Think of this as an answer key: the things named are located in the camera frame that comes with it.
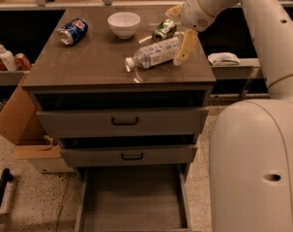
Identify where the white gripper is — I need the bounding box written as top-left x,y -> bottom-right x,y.
165,0 -> 215,66

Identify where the clear plastic water bottle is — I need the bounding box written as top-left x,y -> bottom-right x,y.
125,37 -> 179,72

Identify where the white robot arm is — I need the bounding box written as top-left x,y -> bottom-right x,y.
166,0 -> 293,232

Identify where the grey drawer cabinet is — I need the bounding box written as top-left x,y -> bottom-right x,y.
22,5 -> 217,176

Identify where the grey top drawer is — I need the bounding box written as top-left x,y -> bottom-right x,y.
37,107 -> 208,138

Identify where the grey middle drawer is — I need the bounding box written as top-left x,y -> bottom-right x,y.
61,145 -> 197,167

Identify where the grey open bottom drawer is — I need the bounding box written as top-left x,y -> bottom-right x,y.
74,164 -> 192,232

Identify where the white pump bottle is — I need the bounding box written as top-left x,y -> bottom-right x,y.
0,43 -> 18,71

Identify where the green soda can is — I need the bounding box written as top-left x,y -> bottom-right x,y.
152,19 -> 177,42

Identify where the folded white cloth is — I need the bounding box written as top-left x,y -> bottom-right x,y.
208,52 -> 240,66

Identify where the white ceramic bowl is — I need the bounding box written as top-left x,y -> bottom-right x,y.
107,12 -> 140,40

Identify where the grey right shelf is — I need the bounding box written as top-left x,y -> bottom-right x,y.
211,58 -> 263,80

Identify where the grey shelf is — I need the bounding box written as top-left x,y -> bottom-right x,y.
211,58 -> 263,80
0,71 -> 28,86

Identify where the blue pepsi can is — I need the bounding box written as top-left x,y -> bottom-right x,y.
58,17 -> 88,45

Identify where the red soda can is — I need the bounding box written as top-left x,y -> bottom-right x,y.
15,53 -> 32,71

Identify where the grey left shelf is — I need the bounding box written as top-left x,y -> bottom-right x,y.
0,71 -> 28,86

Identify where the cardboard box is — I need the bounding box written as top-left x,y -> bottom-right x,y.
0,74 -> 73,174

